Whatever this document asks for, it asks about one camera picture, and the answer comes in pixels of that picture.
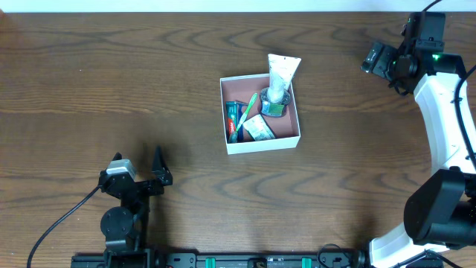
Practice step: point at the white floral lotion tube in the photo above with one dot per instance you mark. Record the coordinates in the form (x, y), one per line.
(281, 70)

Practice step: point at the blue disposable razor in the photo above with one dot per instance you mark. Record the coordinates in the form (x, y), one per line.
(241, 130)

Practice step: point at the green white soap bar pack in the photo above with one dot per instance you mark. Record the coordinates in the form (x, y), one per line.
(258, 129)

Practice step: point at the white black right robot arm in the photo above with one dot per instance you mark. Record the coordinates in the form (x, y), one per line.
(440, 215)

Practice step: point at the white box pink interior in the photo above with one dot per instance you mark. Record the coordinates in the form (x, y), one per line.
(286, 129)

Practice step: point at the Colgate toothpaste tube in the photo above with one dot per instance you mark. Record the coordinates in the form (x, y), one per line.
(232, 114)

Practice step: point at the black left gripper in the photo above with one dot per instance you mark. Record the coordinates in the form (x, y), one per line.
(140, 186)

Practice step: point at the clear blue soap pump bottle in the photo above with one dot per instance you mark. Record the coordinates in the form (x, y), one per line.
(274, 98)

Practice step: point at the green white toothbrush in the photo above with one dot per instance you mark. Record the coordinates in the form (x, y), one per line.
(234, 135)

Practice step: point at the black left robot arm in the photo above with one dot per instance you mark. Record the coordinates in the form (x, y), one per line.
(125, 226)

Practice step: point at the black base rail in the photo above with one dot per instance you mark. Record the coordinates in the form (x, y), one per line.
(190, 260)

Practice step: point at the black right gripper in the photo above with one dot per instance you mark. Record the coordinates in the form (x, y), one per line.
(381, 59)

